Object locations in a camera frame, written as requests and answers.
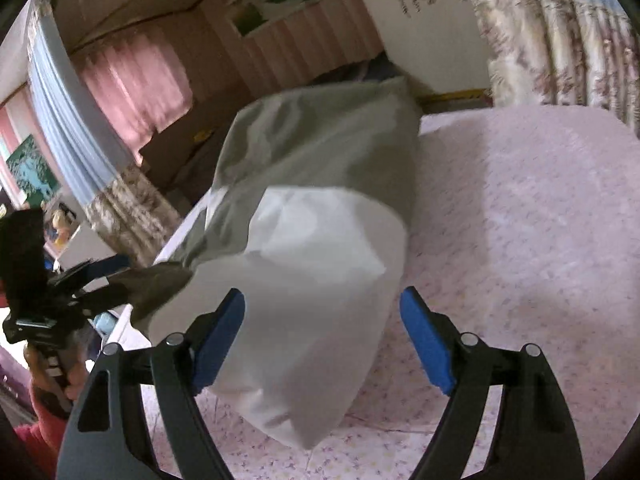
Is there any person's left forearm red sleeve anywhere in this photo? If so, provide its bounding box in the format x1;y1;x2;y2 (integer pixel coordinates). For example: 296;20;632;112
10;377;73;480

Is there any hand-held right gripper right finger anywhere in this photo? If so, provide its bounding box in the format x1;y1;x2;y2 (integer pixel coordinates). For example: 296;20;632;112
400;286;586;480

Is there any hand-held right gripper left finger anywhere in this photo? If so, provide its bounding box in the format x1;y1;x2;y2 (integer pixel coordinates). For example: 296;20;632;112
55;288;246;480

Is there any yellow plush toy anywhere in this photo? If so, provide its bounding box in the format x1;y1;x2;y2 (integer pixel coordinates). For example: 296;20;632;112
49;209;77;252

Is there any bed with pink floral sheet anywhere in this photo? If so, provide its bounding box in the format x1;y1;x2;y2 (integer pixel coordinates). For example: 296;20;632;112
142;104;640;480

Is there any pink window curtain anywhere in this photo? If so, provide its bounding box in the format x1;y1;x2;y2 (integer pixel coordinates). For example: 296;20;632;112
72;27;193;151

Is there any person's left hand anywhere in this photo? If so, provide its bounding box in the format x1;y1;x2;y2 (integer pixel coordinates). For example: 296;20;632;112
22;332;92;403

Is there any white cabinet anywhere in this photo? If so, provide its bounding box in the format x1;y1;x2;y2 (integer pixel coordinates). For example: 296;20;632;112
47;224;123;283

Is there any blue green wall painting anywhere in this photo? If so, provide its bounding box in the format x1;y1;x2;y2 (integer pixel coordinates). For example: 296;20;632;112
4;134;62;207

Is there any green landscape wall painting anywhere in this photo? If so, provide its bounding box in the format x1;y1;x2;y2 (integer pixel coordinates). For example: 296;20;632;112
227;0;321;38

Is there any grey and white hoodie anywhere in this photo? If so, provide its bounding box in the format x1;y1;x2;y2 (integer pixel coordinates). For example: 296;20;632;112
127;77;422;451

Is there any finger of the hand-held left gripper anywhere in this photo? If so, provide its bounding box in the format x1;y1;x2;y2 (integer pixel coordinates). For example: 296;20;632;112
49;254;132;288
67;285;135;313

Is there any blue curtain with floral hem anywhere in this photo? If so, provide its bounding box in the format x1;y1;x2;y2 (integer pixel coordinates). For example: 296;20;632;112
27;10;182;267
457;0;640;137

